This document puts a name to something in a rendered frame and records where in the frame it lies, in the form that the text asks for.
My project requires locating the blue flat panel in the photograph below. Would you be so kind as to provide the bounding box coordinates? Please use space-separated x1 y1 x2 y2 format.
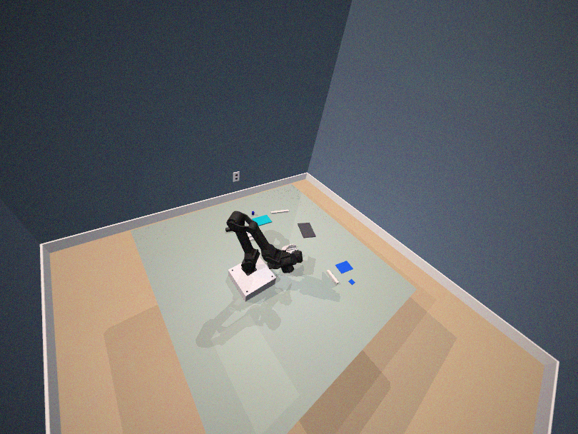
335 261 353 273

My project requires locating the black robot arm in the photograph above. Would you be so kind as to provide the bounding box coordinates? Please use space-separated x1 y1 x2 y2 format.
226 211 297 276

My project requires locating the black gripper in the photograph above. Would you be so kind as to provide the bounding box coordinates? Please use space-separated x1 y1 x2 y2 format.
282 250 303 263

